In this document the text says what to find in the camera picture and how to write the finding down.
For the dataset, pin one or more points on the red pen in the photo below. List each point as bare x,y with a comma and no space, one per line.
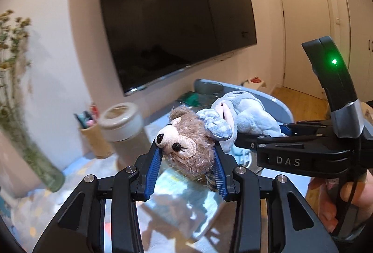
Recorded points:
93,109

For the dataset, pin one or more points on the white wardrobe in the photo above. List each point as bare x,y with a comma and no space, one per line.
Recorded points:
358,37

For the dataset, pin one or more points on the red small dish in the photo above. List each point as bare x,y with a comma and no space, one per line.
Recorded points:
255,79

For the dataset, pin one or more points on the dried yellow flowers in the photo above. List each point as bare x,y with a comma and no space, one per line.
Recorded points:
24,22

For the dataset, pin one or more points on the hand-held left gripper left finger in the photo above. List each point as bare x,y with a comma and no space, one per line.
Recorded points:
153,172

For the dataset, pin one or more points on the green cloth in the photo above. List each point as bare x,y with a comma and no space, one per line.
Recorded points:
189,98

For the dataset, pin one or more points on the brown teddy bear plush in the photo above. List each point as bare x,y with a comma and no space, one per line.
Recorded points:
189,151

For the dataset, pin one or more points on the person's right hand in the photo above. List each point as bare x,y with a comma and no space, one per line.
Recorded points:
323,197

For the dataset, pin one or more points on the white door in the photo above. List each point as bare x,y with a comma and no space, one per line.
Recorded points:
303,37

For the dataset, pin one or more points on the wooden pen holder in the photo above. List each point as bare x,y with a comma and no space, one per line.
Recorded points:
94,140

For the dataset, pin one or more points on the black wall television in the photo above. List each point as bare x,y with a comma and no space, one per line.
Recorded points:
174,22

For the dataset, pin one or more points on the colourful printed table mat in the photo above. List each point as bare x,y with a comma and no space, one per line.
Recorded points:
38,212

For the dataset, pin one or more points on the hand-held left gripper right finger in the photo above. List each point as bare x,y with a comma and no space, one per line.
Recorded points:
220,178

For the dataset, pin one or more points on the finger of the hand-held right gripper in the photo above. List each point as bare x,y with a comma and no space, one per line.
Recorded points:
256,140
309,127

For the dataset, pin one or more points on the green glass vase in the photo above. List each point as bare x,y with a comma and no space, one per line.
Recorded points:
49,174

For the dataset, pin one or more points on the grey glass bowl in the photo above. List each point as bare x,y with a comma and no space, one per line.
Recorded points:
204,86

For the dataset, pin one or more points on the white round jar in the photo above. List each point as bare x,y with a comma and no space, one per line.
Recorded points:
122,124

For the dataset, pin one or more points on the blue grey plush toy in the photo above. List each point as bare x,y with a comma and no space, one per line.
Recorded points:
250,116

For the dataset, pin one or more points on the white low shelf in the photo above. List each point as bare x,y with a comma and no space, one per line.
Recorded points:
259,86

